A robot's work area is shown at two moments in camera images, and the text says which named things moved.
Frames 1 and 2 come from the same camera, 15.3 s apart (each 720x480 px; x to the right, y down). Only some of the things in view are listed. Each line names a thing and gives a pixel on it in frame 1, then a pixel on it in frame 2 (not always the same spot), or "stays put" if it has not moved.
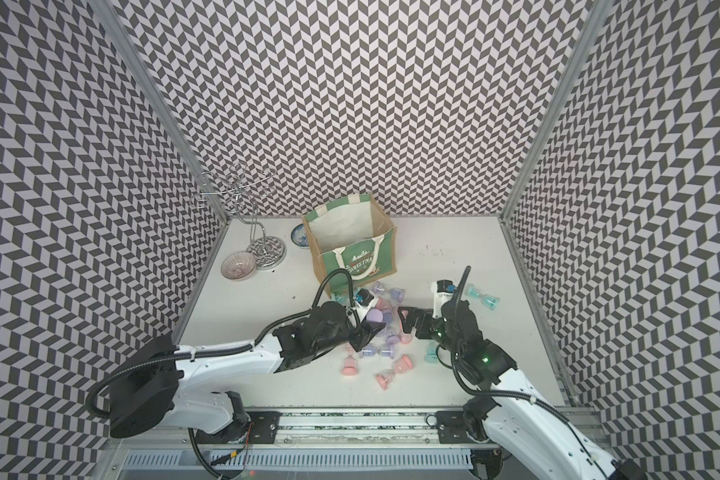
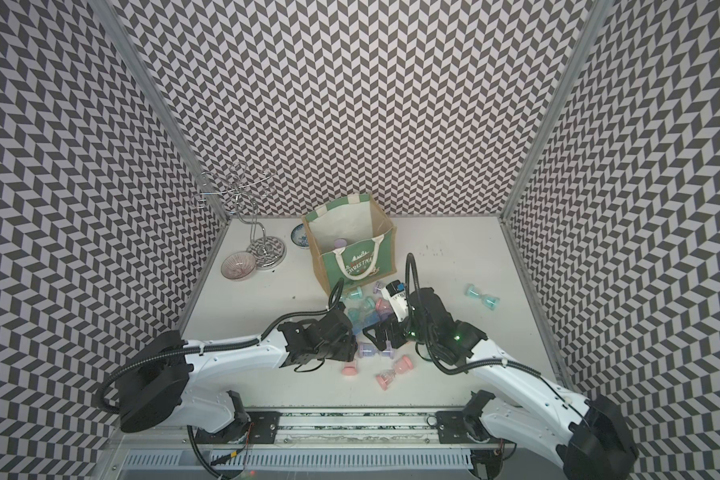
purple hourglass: [374, 315] to [339, 243]
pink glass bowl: [238, 265] stays put
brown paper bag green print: [352, 234] stays put
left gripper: [366, 333] stays put
